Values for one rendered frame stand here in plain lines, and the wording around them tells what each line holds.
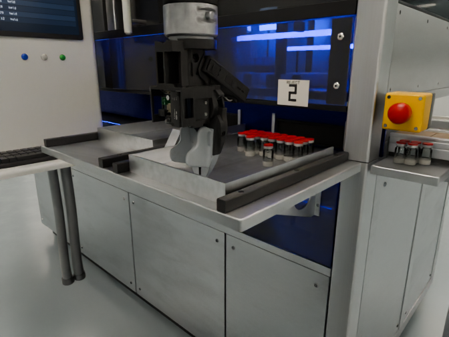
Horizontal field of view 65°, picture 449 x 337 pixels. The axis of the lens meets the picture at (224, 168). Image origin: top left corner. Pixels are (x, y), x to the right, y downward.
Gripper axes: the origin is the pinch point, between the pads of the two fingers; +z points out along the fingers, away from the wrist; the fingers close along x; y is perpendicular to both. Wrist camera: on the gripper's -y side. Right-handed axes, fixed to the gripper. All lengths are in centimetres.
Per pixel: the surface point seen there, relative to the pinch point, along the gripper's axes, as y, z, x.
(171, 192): 3.4, 3.6, -4.4
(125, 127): -19, 1, -54
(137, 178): 2.9, 3.6, -14.9
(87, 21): -28, -32, -88
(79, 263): -18, 65, -98
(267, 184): -6.1, 1.7, 8.0
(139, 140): -10.1, 0.8, -33.4
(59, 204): -14, 37, -99
